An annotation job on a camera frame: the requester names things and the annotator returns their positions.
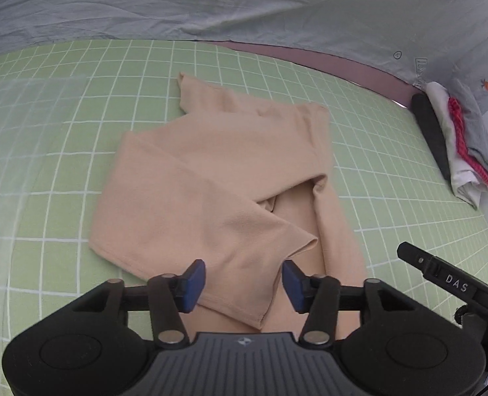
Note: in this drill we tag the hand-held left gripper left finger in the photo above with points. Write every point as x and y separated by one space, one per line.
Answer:
194 282

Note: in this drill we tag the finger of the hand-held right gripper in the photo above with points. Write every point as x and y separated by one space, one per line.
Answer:
415 256

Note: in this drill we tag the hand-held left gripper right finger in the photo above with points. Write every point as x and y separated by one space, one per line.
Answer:
293 286

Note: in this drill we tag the beige long-sleeve shirt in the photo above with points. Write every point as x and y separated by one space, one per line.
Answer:
207 173

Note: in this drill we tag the stack of folded clothes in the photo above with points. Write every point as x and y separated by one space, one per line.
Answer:
463 182

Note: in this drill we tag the black folded garment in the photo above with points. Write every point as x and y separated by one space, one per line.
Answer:
431 132

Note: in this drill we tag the red striped folded garment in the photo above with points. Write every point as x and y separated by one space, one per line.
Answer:
458 132

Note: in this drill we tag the grey folded garment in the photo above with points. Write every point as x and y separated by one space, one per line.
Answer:
479 132

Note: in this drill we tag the green grid mat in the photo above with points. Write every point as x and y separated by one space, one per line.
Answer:
62 132

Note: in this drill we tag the pink mattress edge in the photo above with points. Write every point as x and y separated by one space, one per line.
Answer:
330 64

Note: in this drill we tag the grey carrot-print bed sheet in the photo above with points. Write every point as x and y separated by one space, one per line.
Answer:
268 4

